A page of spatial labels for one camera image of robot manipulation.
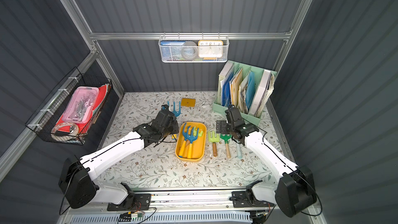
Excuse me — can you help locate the dark green hand rake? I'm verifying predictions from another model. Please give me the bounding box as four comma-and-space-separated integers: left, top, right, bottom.
220, 134, 232, 159

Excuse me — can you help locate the blue fork yellow handle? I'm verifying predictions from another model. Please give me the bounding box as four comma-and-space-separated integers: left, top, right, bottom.
167, 101, 181, 117

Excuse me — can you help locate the blue rake yellow handle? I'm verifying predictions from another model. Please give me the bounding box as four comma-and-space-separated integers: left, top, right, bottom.
178, 123, 191, 158
187, 127, 198, 159

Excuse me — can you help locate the light green hand rake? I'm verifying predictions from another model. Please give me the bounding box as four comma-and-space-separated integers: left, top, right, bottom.
208, 131, 219, 157

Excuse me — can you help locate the light blue hand rake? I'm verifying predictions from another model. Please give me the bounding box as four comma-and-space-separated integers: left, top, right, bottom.
236, 143, 243, 159

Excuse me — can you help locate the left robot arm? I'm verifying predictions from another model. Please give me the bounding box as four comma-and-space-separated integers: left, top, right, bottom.
59, 105, 178, 211

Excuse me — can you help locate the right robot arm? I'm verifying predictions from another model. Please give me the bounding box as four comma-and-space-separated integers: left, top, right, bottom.
225, 105, 318, 218

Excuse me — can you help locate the lime green hand fork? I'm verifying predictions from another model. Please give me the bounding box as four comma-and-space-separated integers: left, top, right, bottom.
194, 129, 203, 137

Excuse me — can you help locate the yellow storage box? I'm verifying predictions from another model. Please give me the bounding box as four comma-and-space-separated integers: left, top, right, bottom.
175, 121, 207, 162

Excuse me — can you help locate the blue box in basket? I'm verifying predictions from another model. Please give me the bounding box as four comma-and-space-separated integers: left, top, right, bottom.
159, 40, 185, 62

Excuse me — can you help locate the yellow wallet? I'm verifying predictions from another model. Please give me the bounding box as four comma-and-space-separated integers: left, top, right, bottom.
180, 98, 196, 107

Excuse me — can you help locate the blue folder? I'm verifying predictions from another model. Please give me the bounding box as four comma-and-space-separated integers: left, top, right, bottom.
245, 71, 256, 111

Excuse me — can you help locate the green file organizer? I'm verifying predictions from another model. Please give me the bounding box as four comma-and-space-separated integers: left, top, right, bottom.
212, 61, 277, 125

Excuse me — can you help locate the white binder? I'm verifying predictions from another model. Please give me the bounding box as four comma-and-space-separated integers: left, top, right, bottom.
248, 69, 275, 118

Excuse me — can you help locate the grey tape roll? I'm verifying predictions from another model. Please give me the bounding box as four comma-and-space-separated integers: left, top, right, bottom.
181, 41, 198, 61

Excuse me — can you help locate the yellow alarm clock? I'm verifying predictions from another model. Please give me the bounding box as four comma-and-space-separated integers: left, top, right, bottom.
198, 40, 224, 60

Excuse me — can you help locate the pink tool case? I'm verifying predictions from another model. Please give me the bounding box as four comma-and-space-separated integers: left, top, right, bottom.
61, 86, 99, 124

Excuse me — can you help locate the clear tape roll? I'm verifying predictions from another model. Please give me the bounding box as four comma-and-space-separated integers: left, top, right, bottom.
51, 122, 79, 136

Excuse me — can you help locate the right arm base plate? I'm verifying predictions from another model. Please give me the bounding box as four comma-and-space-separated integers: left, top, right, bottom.
229, 191, 275, 208

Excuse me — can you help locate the white wire hanging basket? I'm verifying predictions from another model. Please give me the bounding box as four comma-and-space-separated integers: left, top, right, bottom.
158, 35, 230, 63

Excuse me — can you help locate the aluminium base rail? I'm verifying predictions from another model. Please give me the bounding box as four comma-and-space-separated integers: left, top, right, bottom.
55, 188, 327, 224

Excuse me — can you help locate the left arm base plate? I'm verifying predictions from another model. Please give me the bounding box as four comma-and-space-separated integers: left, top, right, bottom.
107, 194, 152, 212

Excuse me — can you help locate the black wire side basket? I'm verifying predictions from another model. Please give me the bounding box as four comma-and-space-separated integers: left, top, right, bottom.
25, 67, 113, 145

